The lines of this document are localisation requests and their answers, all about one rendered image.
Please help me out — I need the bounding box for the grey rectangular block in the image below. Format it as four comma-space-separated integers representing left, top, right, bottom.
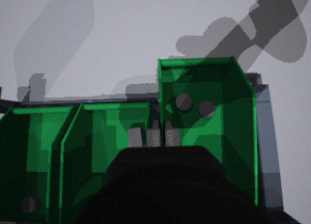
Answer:
127, 127, 144, 148

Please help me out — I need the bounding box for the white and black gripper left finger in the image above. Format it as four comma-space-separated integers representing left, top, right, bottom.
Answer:
146, 120, 161, 147

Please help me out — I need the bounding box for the grey metal shelf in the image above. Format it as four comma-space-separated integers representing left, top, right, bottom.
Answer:
0, 72, 301, 224

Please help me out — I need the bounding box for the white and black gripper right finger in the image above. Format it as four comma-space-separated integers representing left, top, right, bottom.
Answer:
163, 120, 180, 147

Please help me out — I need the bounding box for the green bin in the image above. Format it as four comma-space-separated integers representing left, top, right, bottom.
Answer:
0, 106, 79, 224
59, 101, 152, 224
157, 56, 258, 206

